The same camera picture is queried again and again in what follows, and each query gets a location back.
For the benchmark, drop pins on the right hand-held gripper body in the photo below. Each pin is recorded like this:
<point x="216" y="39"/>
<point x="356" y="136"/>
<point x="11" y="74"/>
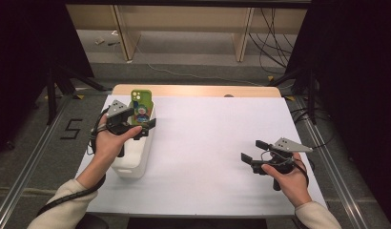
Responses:
<point x="289" y="145"/>

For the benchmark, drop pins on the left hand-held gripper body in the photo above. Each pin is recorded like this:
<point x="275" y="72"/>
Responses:
<point x="115" y="109"/>

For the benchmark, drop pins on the green cartoon phone case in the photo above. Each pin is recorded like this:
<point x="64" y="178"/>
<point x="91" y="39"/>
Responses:
<point x="141" y="101"/>

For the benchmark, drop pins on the white plastic storage box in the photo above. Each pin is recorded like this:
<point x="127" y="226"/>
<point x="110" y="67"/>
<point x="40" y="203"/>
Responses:
<point x="133" y="162"/>

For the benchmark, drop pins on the person's left hand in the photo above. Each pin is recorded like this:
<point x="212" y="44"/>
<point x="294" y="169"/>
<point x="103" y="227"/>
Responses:
<point x="109" y="144"/>

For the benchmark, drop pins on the person's right hand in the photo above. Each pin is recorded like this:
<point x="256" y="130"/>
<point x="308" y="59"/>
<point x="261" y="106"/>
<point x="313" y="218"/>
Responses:
<point x="292" y="186"/>

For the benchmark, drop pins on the yellow floor tape piece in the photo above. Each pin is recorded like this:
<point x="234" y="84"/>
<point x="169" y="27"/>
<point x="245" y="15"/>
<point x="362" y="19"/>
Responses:
<point x="289" y="98"/>
<point x="80" y="96"/>

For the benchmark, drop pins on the white table sheet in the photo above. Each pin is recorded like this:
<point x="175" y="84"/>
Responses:
<point x="200" y="143"/>

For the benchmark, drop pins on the black metal stand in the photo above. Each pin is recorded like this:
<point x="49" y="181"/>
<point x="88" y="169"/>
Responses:
<point x="312" y="95"/>
<point x="51" y="95"/>

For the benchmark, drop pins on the dark table grommet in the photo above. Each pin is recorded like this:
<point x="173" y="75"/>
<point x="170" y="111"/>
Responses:
<point x="228" y="95"/>

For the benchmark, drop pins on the small white floor scrap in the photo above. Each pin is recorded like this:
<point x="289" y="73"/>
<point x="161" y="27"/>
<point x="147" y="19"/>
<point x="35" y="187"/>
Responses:
<point x="99" y="40"/>

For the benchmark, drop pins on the black curtain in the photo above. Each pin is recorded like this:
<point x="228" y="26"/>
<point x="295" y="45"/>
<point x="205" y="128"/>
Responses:
<point x="25" y="63"/>
<point x="359" y="79"/>

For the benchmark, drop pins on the beige wooden shelf unit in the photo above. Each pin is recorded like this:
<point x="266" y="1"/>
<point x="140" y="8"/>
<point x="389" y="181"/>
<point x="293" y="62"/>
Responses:
<point x="184" y="19"/>

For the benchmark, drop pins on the metal floor rail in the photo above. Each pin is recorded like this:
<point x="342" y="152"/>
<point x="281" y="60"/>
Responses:
<point x="336" y="178"/>
<point x="31" y="162"/>

